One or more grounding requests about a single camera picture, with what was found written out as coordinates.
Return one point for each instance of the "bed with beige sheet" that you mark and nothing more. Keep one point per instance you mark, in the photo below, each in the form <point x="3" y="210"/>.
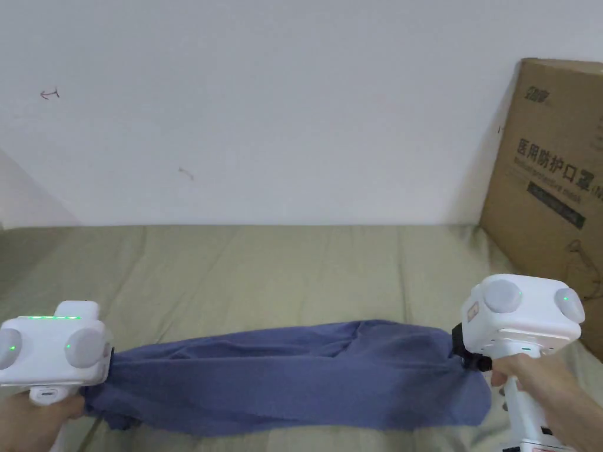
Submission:
<point x="264" y="273"/>

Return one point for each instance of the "dark blue shirt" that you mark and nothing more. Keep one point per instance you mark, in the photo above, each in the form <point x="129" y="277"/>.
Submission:
<point x="282" y="376"/>

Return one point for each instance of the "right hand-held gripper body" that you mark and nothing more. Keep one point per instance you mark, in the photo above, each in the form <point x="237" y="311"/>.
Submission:
<point x="513" y="320"/>

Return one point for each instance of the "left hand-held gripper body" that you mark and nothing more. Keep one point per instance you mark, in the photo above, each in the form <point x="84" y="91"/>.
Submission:
<point x="47" y="348"/>

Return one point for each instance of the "person's left hand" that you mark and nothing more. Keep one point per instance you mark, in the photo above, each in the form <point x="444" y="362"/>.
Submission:
<point x="35" y="416"/>

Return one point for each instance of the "person's right forearm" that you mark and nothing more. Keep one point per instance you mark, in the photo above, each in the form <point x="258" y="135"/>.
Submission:
<point x="572" y="409"/>

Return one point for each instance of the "brown cardboard carton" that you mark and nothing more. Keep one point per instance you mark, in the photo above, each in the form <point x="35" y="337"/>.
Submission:
<point x="551" y="188"/>

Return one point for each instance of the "person's right hand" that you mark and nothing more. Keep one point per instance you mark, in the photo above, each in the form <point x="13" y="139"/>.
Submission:
<point x="527" y="376"/>

